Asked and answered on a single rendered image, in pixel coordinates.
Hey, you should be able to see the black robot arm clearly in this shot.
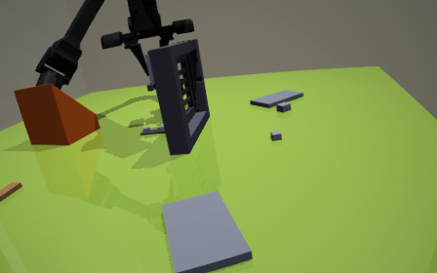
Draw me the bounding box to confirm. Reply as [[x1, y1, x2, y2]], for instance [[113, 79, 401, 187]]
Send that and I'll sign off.
[[35, 0, 104, 89]]

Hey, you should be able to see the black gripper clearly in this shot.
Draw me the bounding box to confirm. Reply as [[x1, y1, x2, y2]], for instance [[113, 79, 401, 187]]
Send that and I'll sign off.
[[100, 0, 194, 76]]

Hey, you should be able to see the brown flat bar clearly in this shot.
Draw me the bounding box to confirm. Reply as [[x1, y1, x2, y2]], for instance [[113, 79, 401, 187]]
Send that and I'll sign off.
[[0, 182, 22, 202]]

